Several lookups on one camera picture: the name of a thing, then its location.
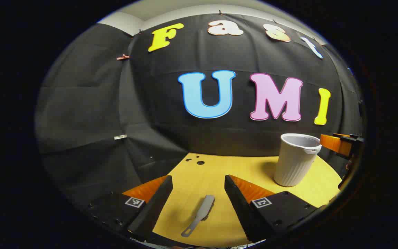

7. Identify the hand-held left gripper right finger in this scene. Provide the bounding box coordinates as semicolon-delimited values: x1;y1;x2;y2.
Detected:
224;174;325;243

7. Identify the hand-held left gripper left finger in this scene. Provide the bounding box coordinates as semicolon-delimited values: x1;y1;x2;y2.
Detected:
78;175;174;242

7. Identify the grey ribbed garbage bin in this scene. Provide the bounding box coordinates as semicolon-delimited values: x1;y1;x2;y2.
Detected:
274;133;322;187

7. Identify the small grey broom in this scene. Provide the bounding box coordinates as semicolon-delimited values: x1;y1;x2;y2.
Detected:
181;195;216;238

